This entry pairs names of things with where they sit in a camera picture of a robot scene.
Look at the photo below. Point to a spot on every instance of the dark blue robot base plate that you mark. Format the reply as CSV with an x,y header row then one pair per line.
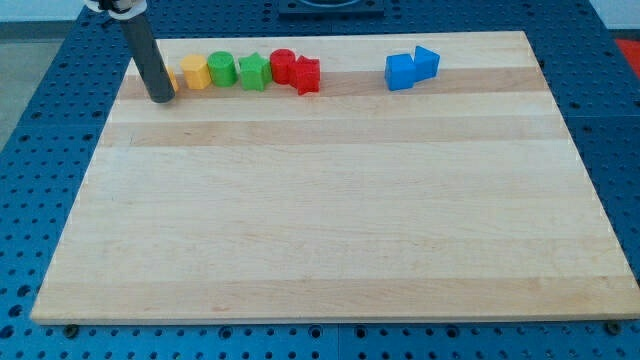
x,y
297,8

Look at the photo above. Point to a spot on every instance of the wooden board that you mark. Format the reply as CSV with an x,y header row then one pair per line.
x,y
461,199

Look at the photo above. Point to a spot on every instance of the green cylinder block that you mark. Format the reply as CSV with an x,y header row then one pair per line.
x,y
222,68

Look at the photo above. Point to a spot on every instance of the red star block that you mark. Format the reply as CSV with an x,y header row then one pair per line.
x,y
305,75

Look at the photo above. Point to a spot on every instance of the green star block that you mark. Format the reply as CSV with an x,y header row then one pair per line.
x,y
255,72

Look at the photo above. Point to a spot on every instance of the yellow heart block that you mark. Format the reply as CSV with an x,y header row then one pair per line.
x,y
172,78

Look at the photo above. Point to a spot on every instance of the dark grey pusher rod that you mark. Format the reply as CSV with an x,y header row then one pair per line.
x,y
148,60

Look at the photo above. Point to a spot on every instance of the blue cube block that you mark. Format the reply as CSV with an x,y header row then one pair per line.
x,y
400,72

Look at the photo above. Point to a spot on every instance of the blue triangular block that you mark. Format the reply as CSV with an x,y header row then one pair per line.
x,y
426,63

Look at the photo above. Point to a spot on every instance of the yellow hexagon block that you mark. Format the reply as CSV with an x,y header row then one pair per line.
x,y
196,71

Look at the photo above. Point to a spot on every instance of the red cylinder block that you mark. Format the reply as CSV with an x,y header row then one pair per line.
x,y
280,61

